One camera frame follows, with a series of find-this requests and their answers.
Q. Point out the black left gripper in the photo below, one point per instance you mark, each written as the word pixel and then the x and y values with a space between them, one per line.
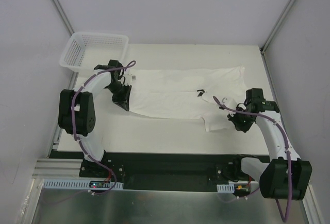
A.
pixel 121 95

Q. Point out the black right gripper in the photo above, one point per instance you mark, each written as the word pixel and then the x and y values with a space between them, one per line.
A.
pixel 238 120

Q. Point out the white t shirt robot print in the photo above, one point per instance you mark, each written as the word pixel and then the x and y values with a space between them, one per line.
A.
pixel 187 94

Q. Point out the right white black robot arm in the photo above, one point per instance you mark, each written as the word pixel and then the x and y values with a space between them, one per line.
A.
pixel 278 144

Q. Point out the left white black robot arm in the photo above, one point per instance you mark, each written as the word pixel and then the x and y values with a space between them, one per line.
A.
pixel 77 114

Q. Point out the white perforated plastic basket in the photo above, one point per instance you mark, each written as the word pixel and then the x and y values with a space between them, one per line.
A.
pixel 85 50

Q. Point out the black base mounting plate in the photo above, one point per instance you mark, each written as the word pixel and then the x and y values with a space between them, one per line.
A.
pixel 163 172

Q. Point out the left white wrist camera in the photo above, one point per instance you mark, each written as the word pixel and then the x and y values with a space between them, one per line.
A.
pixel 130 78

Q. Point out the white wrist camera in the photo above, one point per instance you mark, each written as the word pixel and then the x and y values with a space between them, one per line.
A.
pixel 130 78
pixel 229 102

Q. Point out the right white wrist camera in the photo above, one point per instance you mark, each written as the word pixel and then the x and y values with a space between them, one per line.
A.
pixel 229 102

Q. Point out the right slotted cable duct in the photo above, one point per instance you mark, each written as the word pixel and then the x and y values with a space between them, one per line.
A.
pixel 226 188

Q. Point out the slotted cable duct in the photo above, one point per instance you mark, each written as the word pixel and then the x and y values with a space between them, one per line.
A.
pixel 226 188
pixel 81 184

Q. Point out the aluminium frame rail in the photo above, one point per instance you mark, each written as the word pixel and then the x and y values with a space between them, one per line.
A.
pixel 46 168

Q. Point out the left slotted cable duct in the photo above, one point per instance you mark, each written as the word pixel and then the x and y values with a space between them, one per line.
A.
pixel 81 184

